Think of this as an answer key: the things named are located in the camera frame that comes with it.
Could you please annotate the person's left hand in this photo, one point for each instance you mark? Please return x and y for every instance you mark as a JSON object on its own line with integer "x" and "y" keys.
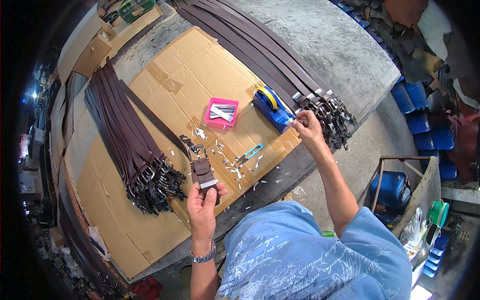
{"x": 200, "y": 217}

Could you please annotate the person's right hand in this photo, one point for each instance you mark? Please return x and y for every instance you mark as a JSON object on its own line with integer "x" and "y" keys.
{"x": 312, "y": 129}

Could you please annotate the person's left thumb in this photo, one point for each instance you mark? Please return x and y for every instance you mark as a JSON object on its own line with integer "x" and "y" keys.
{"x": 211, "y": 199}

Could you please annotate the person's left fingers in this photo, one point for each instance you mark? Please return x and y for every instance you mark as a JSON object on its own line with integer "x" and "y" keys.
{"x": 222, "y": 189}

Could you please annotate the person's right fingers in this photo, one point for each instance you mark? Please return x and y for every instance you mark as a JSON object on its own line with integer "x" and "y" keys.
{"x": 300, "y": 119}

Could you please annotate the brown belt with silver label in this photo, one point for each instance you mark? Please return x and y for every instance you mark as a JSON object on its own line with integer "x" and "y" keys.
{"x": 202, "y": 170}

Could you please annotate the scattered white paper bits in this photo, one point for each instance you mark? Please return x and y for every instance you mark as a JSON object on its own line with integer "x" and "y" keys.
{"x": 237, "y": 173}

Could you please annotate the blue tape dispenser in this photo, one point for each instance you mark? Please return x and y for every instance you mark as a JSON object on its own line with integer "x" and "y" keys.
{"x": 273, "y": 109}

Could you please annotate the teal thread snips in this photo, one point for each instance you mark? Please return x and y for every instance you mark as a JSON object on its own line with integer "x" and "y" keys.
{"x": 250, "y": 153}

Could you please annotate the row of long brown belts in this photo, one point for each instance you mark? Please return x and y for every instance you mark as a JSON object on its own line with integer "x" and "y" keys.
{"x": 270, "y": 60}

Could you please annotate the pink plastic tray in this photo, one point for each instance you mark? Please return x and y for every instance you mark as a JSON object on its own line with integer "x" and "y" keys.
{"x": 221, "y": 122}

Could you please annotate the stack of silver label strips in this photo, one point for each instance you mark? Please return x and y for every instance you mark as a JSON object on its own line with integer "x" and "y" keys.
{"x": 222, "y": 111}

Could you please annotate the person's body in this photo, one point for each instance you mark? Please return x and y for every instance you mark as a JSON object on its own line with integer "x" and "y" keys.
{"x": 300, "y": 258}

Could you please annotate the pile of buckled brown belts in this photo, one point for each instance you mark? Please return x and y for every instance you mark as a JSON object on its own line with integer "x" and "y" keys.
{"x": 123, "y": 138}

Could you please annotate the red cloth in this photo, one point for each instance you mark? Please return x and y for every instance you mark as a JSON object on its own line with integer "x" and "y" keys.
{"x": 148, "y": 288}

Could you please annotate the blue jerrycan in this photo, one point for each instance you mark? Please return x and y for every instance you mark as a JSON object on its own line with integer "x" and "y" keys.
{"x": 390, "y": 189}

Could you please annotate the stack of blue containers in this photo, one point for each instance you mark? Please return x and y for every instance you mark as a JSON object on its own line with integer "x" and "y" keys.
{"x": 416, "y": 97}

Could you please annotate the flattened cardboard sheet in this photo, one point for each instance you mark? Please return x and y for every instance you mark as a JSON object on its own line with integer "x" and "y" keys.
{"x": 187, "y": 75}

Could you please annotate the white cloth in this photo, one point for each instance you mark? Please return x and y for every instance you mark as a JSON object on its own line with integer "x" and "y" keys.
{"x": 99, "y": 242}

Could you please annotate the pile of leather hides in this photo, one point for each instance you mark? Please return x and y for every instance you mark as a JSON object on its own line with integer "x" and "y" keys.
{"x": 423, "y": 30}

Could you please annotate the white plastic bag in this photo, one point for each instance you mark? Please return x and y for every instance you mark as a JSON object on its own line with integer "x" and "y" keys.
{"x": 412, "y": 227}

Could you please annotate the green plastic bucket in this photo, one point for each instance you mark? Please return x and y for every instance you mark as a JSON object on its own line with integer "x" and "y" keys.
{"x": 437, "y": 213}

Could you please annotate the stack of cardboard boxes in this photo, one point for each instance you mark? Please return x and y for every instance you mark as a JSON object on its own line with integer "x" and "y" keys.
{"x": 88, "y": 52}

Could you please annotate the green printed carton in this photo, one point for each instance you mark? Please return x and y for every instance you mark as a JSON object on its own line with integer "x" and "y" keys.
{"x": 135, "y": 9}

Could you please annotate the rusty metal frame with board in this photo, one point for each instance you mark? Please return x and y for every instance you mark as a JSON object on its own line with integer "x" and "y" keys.
{"x": 420, "y": 195}

